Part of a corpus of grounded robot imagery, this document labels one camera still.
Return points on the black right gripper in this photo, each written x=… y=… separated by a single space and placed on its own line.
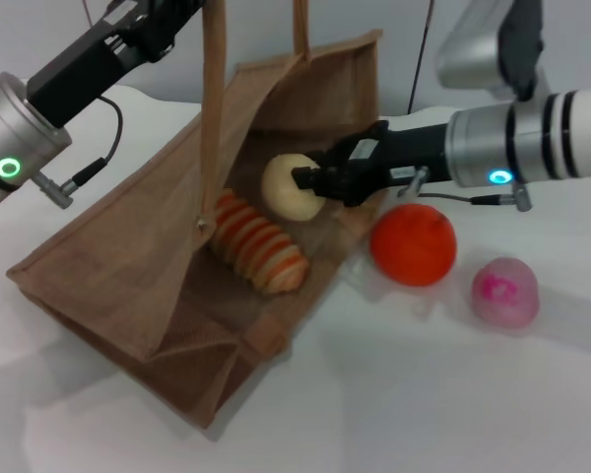
x=394 y=153

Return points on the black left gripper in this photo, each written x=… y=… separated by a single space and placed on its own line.
x=93 y=54

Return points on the round beige egg yolk pastry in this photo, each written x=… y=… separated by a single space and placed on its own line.
x=281 y=192

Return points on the orange striped long bread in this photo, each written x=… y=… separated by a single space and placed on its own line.
x=261 y=246

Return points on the brown woven tote bag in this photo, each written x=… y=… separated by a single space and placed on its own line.
x=128 y=256

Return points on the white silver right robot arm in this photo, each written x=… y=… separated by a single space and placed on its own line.
x=522 y=98

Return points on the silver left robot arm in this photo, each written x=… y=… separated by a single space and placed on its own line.
x=15 y=148

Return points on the round pink pastry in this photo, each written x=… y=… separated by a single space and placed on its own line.
x=505 y=290

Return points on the round orange toy fruit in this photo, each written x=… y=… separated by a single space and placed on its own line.
x=413 y=246

